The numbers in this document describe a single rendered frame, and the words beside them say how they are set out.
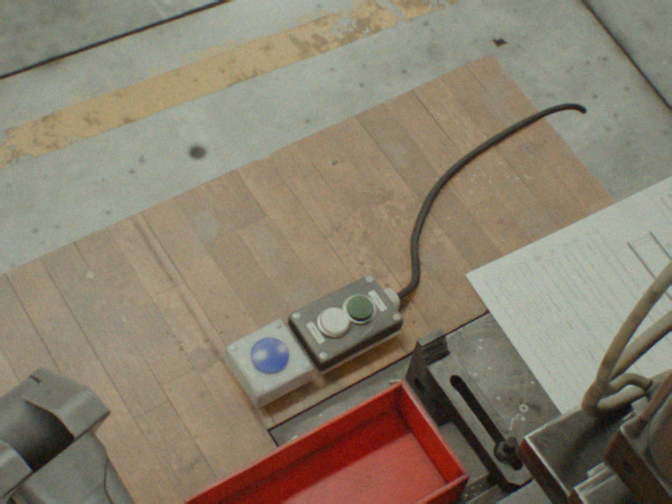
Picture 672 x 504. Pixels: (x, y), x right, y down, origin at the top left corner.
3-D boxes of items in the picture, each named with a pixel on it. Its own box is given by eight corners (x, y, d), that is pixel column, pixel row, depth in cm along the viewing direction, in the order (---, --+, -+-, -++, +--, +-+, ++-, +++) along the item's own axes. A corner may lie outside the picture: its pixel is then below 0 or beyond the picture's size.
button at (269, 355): (242, 355, 136) (243, 346, 134) (275, 338, 137) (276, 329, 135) (262, 385, 134) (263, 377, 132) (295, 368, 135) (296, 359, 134)
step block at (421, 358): (404, 378, 138) (416, 339, 130) (427, 365, 139) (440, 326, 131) (438, 426, 135) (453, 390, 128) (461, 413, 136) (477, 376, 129)
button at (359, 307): (339, 311, 139) (341, 302, 138) (362, 299, 140) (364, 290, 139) (354, 332, 138) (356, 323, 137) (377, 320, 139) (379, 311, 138)
